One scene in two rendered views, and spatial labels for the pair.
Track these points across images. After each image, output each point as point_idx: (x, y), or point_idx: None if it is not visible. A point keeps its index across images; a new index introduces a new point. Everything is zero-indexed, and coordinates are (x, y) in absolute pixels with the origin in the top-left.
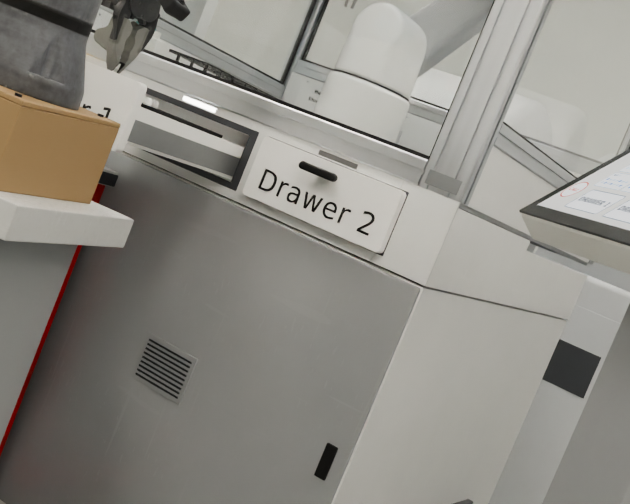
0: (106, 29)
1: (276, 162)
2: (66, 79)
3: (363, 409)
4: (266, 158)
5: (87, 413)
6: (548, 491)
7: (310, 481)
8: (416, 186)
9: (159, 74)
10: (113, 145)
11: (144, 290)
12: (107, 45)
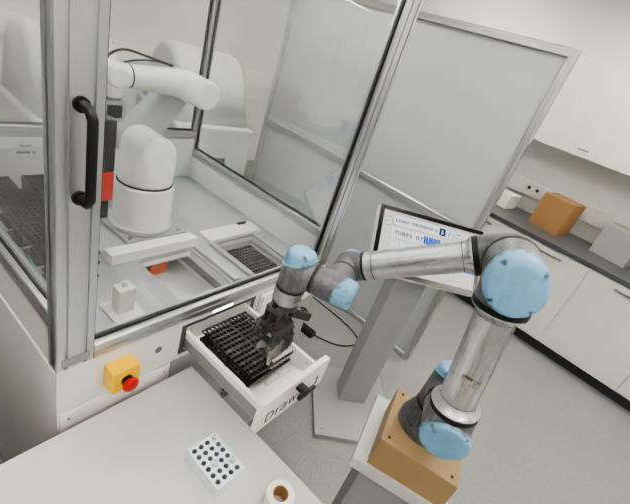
0: (274, 350)
1: (270, 301)
2: None
3: (299, 331)
4: (266, 303)
5: None
6: (377, 319)
7: None
8: None
9: (195, 314)
10: (319, 381)
11: (213, 380)
12: (276, 354)
